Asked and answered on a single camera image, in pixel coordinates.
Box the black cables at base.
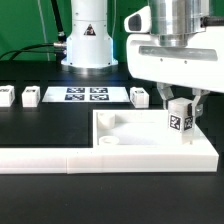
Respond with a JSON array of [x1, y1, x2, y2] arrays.
[[0, 0, 68, 62]]

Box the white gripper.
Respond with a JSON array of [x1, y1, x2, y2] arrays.
[[126, 28, 224, 117]]

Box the white marker base sheet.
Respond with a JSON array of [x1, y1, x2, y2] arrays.
[[43, 87, 129, 103]]

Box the white L-shaped obstacle fence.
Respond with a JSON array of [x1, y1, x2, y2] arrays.
[[0, 112, 220, 175]]

